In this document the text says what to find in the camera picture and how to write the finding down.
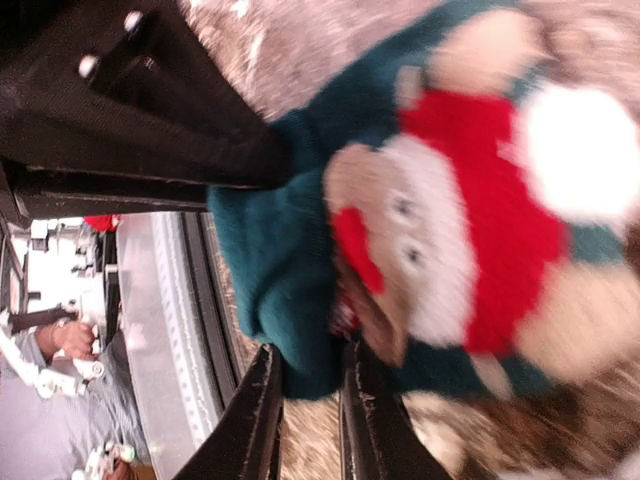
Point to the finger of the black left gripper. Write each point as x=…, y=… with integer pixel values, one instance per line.
x=116, y=105

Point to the person in background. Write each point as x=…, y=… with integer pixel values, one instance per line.
x=51, y=438

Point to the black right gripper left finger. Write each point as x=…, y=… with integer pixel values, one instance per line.
x=246, y=442

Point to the white slotted cable duct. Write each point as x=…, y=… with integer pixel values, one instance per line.
x=174, y=384

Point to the black front table rail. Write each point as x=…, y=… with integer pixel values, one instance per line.
x=214, y=312

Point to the green christmas bear sock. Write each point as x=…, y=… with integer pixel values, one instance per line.
x=453, y=208

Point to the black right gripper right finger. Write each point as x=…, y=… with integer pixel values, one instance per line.
x=377, y=439

